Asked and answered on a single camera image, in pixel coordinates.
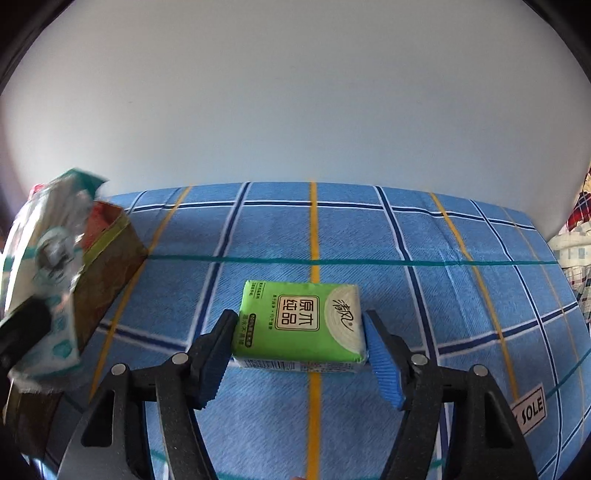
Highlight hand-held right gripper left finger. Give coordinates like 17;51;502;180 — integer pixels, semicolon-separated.
58;308;239;480

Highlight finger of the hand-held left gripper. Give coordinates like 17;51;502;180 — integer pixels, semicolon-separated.
0;298;54;370

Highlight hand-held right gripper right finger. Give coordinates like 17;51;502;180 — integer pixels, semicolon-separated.
364;309;539;480

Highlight white green tissue packet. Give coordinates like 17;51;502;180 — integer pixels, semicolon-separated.
0;168;110;393

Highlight green tissue pack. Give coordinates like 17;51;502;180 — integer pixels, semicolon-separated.
231;279;370;374

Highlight gold metal tin box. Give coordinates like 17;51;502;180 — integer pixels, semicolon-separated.
0;200;149;462

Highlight red ribbed plastic item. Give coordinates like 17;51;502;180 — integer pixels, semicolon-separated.
85;203;122;245

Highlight blue checked bedsheet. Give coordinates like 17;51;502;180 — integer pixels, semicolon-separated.
60;181;591;480

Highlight plaid quilt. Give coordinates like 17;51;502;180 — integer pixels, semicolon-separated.
547;222;591;324

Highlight red patterned pillow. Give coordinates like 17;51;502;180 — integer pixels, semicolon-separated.
573;171;591;232

